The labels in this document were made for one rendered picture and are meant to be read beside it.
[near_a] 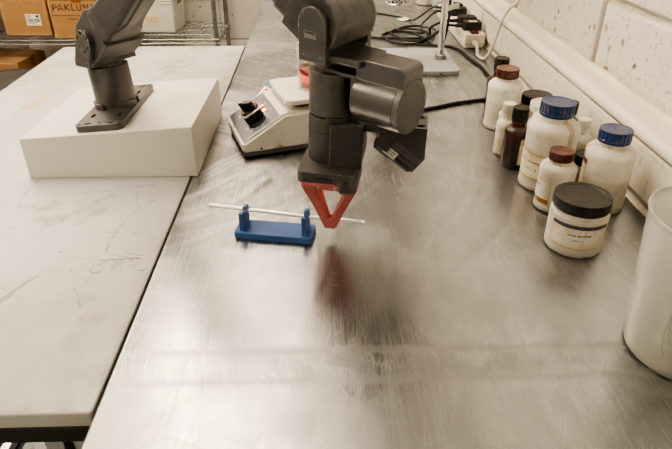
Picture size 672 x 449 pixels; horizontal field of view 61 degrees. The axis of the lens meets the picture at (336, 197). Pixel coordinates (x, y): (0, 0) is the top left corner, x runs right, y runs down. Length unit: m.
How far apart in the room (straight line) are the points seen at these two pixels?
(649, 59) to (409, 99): 0.48
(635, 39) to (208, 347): 0.77
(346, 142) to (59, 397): 0.37
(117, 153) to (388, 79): 0.48
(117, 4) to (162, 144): 0.20
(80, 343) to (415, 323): 0.34
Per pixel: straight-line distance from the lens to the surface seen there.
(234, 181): 0.88
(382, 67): 0.58
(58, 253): 0.79
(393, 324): 0.61
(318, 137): 0.64
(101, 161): 0.94
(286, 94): 0.96
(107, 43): 0.92
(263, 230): 0.74
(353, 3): 0.60
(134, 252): 0.75
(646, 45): 0.99
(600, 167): 0.83
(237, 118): 1.02
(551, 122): 0.86
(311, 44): 0.60
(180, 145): 0.89
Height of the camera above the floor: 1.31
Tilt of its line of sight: 30 degrees down
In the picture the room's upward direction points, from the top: straight up
